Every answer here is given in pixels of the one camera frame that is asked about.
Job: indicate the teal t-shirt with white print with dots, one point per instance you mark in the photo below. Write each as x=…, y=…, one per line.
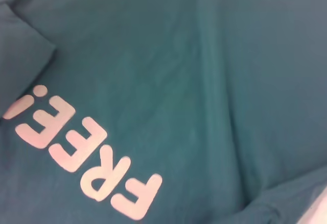
x=178, y=81

